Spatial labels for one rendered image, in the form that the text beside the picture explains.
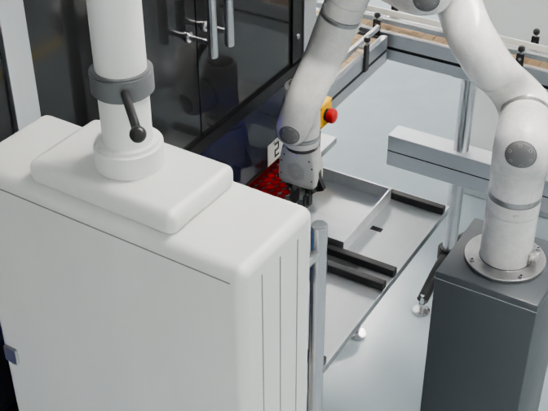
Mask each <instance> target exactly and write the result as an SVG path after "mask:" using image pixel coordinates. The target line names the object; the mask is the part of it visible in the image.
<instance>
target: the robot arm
mask: <svg viewBox="0 0 548 411"><path fill-rule="evenodd" d="M381 1H384V2H386V3H388V4H389V5H391V6H393V7H394V8H396V9H398V10H400V11H402V12H404V13H407V14H410V15H434V14H437V15H438V17H439V20H440V24H441V27H442V29H443V32H444V36H445V39H446V41H447V43H448V45H449V48H450V50H451V52H452V53H453V55H454V56H455V58H456V60H457V62H458V63H459V64H460V66H461V67H462V69H463V71H464V72H465V74H466V75H467V76H468V77H469V78H470V80H471V81H472V82H473V83H474V84H475V85H476V86H477V87H478V88H479V89H481V90H482V91H483V92H484V93H485V94H486V95H487V96H488V97H489V98H490V99H491V100H492V102H493V103H494V105H495V107H496V109H497V113H498V116H499V118H498V123H497V129H496V133H495V137H494V141H493V151H492V159H491V174H490V180H489V186H488V197H487V203H486V209H485V215H484V226H483V231H482V234H480V235H478V236H475V237H474V238H472V239H471V240H470V241H469V242H468V243H467V245H466V248H465V252H464V258H465V261H466V264H467V265H468V267H469V268H470V269H471V270H472V271H473V272H475V273H476V274H477V275H479V276H482V277H483V278H485V279H487V280H489V281H494V282H497V283H502V284H521V283H526V282H529V281H532V280H534V279H536V278H538V277H539V276H540V275H541V274H542V273H543V271H544V269H545V266H546V256H545V254H544V252H543V251H542V249H541V247H539V246H538V245H537V244H536V243H534V239H535V235H536V230H537V221H538V216H539V212H540V207H541V199H542V193H543V189H544V184H545V180H546V174H547V171H548V92H547V91H546V90H545V88H544V87H543V86H542V85H541V84H540V83H539V82H538V81H537V80H536V79H535V78H534V77H533V76H532V75H531V74H530V73H529V72H528V71H526V70H525V69H524V68H523V67H522V66H521V65H520V64H519V63H518V62H517V61H516V60H515V59H514V58H513V56H512V55H511V54H510V52H509V51H508V50H507V48H506V46H505V44H504V43H503V41H502V40H501V38H500V36H499V34H498V33H497V30H496V29H495V28H494V26H493V24H492V22H491V20H490V19H489V16H488V13H487V11H486V9H485V6H484V3H483V0H381ZM368 3H369V0H324V1H323V4H322V6H321V9H320V12H319V15H318V16H317V19H316V22H315V25H314V28H313V30H312V34H311V36H310V39H309V41H308V44H307V48H306V50H305V52H304V54H303V57H302V59H301V61H300V63H299V65H298V68H297V70H296V72H295V74H294V77H293V78H291V79H290V80H288V81H287V82H286V83H285V86H284V103H283V104H282V107H281V111H280V114H279V117H278V119H277V122H276V134H277V137H278V139H279V140H280V141H281V142H282V143H283V145H282V148H281V156H280V163H279V172H278V174H277V176H278V177H279V178H280V179H281V180H283V181H284V183H285V184H286V186H287V187H288V190H289V198H290V201H291V202H293V203H295V204H296V203H297V201H298V200H299V187H302V188H305V195H304V196H303V206H304V207H305V208H308V207H309V206H310V205H311V204H312V194H313V193H315V192H322V191H324V190H325V189H326V186H325V183H324V181H323V163H322V156H321V151H320V146H318V145H319V144H320V109H321V106H322V104H323V103H324V101H325V98H326V96H327V94H328V93H329V90H330V88H331V86H332V84H333V82H334V79H335V78H336V76H337V74H338V71H339V69H340V68H341V66H342V64H343V61H344V59H345V57H346V55H347V52H348V50H349V48H350V46H351V43H352V41H353V38H354V37H355V35H356V31H357V29H358V27H359V25H360V22H361V20H362V17H363V15H364V13H365V10H366V7H367V6H368Z"/></svg>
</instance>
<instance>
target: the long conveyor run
mask: <svg viewBox="0 0 548 411"><path fill-rule="evenodd" d="M322 4H323V2H317V3H316V7H319V8H320V9H321V6H322ZM320 9H318V10H317V11H316V18H317V16H318V15H319V12H320ZM377 24H378V25H380V30H379V31H378V32H376V33H375V34H374V35H377V36H381V35H386V36H387V38H388V40H387V60H392V61H395V62H399V63H402V64H407V65H411V66H414V67H418V68H421V69H427V70H431V71H434V72H437V73H442V74H446V75H449V76H453V77H459V78H462V79H466V80H469V81H470V78H469V77H468V76H467V75H466V74H465V72H464V71H463V69H462V67H461V66H460V64H459V63H458V62H457V60H456V58H455V56H454V55H453V53H452V52H451V50H450V48H449V45H448V43H447V41H446V39H445V36H444V32H443V29H442V27H441V24H440V22H439V21H438V20H432V19H427V18H424V17H421V16H416V15H410V14H407V13H403V12H399V10H398V9H396V8H394V7H393V6H391V10H389V9H386V8H382V7H376V6H372V5H368V6H367V7H366V10H365V13H364V15H363V17H362V22H361V27H360V28H358V29H359V30H360V31H361V32H364V33H367V32H368V31H370V30H371V29H372V28H373V27H374V26H376V25H377ZM533 34H534V35H535V36H533V35H532V39H531V42H526V41H522V40H519V39H515V38H509V37H505V36H502V35H499V36H500V38H501V40H502V41H503V43H504V44H505V46H506V48H507V50H508V51H509V52H510V54H511V55H512V56H513V58H514V59H515V60H516V61H517V62H518V63H519V64H520V65H521V66H522V67H523V68H524V69H525V70H526V71H528V72H529V73H530V74H531V75H532V76H533V77H534V78H535V79H536V80H537V81H538V82H539V83H540V84H541V85H542V86H543V87H544V88H545V90H546V91H547V92H548V46H543V45H540V44H539V40H540V37H538V36H537V35H538V34H540V29H534V30H533Z"/></svg>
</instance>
